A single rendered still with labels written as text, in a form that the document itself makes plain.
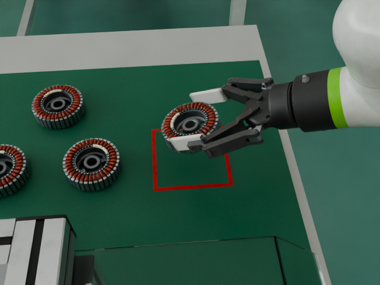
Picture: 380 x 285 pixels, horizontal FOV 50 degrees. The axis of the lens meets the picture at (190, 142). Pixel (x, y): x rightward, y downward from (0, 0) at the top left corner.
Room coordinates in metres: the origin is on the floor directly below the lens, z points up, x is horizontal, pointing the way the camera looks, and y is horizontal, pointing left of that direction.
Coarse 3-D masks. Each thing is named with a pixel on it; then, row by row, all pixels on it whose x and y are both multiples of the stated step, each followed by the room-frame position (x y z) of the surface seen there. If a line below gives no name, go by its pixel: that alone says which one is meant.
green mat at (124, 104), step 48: (0, 96) 0.68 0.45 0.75; (96, 96) 0.68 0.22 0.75; (144, 96) 0.68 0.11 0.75; (0, 144) 0.54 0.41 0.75; (48, 144) 0.54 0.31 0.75; (144, 144) 0.54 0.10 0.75; (48, 192) 0.42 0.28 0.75; (96, 192) 0.42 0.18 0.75; (144, 192) 0.42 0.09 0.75; (192, 192) 0.42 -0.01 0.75; (240, 192) 0.42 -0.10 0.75; (288, 192) 0.42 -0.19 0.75; (96, 240) 0.32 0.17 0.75; (144, 240) 0.32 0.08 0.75; (192, 240) 0.32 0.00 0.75; (288, 240) 0.32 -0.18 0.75
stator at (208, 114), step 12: (180, 108) 0.55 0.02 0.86; (192, 108) 0.54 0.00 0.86; (204, 108) 0.53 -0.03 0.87; (168, 120) 0.52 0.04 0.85; (180, 120) 0.53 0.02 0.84; (192, 120) 0.52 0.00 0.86; (204, 120) 0.52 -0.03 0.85; (216, 120) 0.50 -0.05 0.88; (168, 132) 0.49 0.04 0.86; (192, 132) 0.49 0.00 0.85; (204, 132) 0.47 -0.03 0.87; (168, 144) 0.47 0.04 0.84
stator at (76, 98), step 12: (36, 96) 0.65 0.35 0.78; (48, 96) 0.65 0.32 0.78; (60, 96) 0.67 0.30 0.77; (72, 96) 0.65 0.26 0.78; (36, 108) 0.61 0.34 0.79; (48, 108) 0.63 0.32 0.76; (60, 108) 0.62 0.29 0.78; (72, 108) 0.61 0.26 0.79; (84, 108) 0.64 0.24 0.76; (48, 120) 0.58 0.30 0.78; (60, 120) 0.58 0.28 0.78; (72, 120) 0.59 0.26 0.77
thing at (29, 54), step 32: (128, 32) 0.93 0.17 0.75; (160, 32) 0.93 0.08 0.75; (192, 32) 0.93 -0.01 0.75; (224, 32) 0.93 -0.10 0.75; (256, 32) 0.93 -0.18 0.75; (0, 64) 0.80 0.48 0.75; (32, 64) 0.80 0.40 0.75; (64, 64) 0.80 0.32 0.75; (96, 64) 0.80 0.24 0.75; (128, 64) 0.80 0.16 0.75; (160, 64) 0.80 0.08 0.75; (288, 160) 0.50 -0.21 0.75; (320, 256) 0.29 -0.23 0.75
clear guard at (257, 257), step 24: (216, 240) 0.18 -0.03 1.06; (240, 240) 0.18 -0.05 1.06; (264, 240) 0.18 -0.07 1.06; (96, 264) 0.15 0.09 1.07; (120, 264) 0.15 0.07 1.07; (144, 264) 0.15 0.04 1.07; (168, 264) 0.15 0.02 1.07; (192, 264) 0.15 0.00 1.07; (216, 264) 0.15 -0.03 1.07; (240, 264) 0.15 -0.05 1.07; (264, 264) 0.15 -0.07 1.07; (288, 264) 0.15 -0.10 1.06; (312, 264) 0.17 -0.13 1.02
